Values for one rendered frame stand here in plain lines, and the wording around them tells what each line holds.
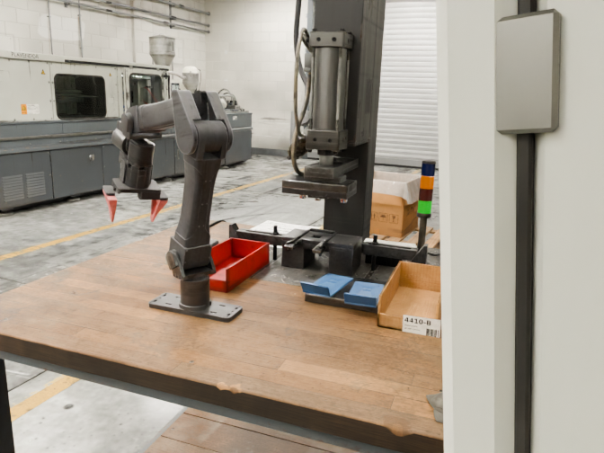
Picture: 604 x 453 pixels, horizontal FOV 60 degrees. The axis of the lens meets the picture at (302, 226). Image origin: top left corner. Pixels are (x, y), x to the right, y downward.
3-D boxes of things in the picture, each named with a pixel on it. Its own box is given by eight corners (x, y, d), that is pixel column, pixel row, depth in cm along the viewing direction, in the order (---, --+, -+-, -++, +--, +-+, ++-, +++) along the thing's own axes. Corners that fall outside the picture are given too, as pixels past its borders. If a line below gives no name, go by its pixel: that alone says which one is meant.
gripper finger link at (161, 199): (128, 215, 131) (132, 181, 128) (156, 215, 135) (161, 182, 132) (135, 227, 126) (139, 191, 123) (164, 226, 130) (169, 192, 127)
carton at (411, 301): (376, 330, 109) (378, 295, 107) (396, 290, 131) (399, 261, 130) (439, 341, 104) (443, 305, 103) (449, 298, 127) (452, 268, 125)
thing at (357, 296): (342, 306, 113) (343, 292, 113) (355, 282, 128) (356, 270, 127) (375, 310, 112) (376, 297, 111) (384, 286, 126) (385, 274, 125)
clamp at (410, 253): (359, 270, 143) (361, 235, 141) (361, 266, 146) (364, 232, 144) (413, 278, 138) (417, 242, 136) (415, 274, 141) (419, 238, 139)
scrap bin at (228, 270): (182, 285, 127) (182, 262, 126) (230, 257, 150) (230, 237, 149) (226, 293, 123) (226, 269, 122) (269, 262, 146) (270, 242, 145)
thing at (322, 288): (299, 293, 119) (299, 280, 119) (328, 274, 133) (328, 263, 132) (327, 299, 116) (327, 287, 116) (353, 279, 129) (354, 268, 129)
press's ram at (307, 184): (279, 204, 139) (282, 88, 132) (311, 189, 163) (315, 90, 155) (344, 211, 133) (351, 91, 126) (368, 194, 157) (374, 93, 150)
